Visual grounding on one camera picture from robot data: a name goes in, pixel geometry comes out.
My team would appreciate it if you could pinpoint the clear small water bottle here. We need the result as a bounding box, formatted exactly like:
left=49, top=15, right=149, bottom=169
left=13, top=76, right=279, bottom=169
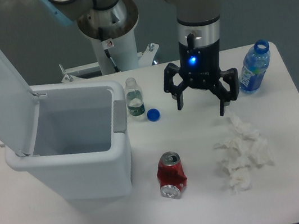
left=124, top=77, right=146, bottom=121

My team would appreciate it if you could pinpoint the crushed red soda can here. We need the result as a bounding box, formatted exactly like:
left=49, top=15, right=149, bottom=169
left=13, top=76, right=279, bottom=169
left=157, top=151, right=187, bottom=199

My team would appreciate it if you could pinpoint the white plastic trash bin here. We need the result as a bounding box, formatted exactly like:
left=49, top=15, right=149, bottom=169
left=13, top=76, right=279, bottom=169
left=0, top=50, right=132, bottom=200

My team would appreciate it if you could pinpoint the blue plastic drink bottle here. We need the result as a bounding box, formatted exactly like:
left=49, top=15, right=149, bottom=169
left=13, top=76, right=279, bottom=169
left=239, top=39, right=270, bottom=94

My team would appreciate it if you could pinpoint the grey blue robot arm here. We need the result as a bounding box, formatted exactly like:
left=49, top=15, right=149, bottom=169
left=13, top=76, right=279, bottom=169
left=41, top=0, right=239, bottom=112

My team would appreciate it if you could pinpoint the blue bottle cap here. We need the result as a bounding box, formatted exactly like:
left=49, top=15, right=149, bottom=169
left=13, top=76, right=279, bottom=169
left=147, top=108, right=160, bottom=122

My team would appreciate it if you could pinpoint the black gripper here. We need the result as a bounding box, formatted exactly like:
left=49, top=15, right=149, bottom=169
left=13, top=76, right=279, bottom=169
left=164, top=33, right=239, bottom=117

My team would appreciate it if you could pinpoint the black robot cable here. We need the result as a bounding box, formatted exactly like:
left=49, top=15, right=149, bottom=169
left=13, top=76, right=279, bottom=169
left=98, top=25, right=121, bottom=75

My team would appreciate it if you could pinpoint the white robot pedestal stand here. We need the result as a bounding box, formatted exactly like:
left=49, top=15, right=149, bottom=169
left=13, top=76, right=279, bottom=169
left=59, top=0, right=160, bottom=83

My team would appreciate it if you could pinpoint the crumpled white tissue paper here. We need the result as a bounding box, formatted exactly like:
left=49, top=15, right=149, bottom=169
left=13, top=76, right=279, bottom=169
left=214, top=112, right=275, bottom=194

